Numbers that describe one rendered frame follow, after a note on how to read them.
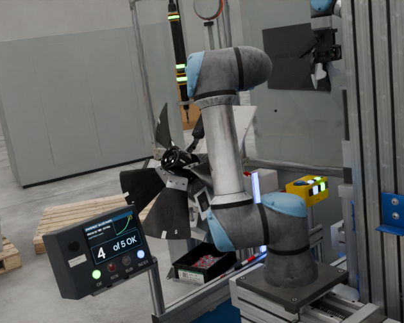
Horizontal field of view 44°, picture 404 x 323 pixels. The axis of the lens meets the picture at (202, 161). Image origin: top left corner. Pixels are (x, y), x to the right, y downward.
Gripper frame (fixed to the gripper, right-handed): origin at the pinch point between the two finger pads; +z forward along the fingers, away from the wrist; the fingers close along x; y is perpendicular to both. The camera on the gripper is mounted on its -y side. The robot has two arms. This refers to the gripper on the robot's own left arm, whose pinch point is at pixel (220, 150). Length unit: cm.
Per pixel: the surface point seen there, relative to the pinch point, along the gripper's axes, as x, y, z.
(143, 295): 142, -3, 136
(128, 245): -21, -60, -7
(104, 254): -21, -68, -9
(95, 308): 156, -33, 127
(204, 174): 8.5, -5.8, 8.8
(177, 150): 28.3, -0.4, 3.1
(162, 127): 53, 12, 0
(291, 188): -12.1, 18.1, 27.9
